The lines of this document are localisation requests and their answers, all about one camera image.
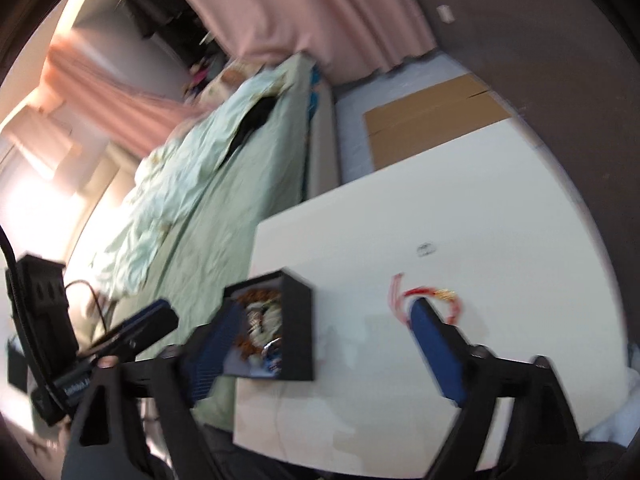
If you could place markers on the black cloth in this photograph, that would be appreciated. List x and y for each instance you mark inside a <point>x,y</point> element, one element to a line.
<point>250,120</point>

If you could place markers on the light green duvet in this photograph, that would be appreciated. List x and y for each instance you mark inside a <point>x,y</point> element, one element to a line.
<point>165,185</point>

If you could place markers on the hanging dark clothes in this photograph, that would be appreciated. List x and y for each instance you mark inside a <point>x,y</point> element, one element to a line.
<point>165,5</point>

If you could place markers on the flat brown cardboard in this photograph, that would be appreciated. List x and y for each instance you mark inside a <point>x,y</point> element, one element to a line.
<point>425,120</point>

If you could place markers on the printed beige pillow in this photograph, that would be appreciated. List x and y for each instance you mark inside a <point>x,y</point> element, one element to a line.
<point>225,82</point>

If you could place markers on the white cloth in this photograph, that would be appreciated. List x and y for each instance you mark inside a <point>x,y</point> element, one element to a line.
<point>610,425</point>

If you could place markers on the plush toys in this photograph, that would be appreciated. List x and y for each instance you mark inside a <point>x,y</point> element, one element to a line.
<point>200,71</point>

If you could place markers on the wide pink curtain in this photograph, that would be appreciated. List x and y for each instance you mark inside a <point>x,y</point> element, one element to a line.
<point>325,10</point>

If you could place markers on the white wall socket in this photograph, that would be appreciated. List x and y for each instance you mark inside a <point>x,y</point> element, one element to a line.
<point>445,13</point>

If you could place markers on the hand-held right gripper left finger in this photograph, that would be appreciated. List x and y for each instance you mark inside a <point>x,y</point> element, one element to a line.
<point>215,350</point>

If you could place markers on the bed with green sheet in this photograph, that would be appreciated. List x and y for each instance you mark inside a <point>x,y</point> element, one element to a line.
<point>215,220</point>

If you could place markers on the blue flower brooch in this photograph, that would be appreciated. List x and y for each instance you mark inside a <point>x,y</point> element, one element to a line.
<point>272,362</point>

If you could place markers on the blue mattress tag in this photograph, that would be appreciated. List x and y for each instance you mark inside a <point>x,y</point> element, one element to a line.
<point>313,95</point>

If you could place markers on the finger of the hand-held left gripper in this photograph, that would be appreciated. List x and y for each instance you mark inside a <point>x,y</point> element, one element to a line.
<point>145,325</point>

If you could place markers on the white flower ornament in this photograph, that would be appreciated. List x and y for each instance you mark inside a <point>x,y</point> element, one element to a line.
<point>270,317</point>

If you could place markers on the black jewelry box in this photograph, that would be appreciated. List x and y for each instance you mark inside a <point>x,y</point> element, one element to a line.
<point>300,330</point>

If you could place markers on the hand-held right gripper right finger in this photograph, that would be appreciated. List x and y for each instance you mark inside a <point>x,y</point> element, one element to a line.
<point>440,355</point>

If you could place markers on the narrow pink curtain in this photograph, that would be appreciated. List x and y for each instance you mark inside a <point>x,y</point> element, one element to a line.
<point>100,100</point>

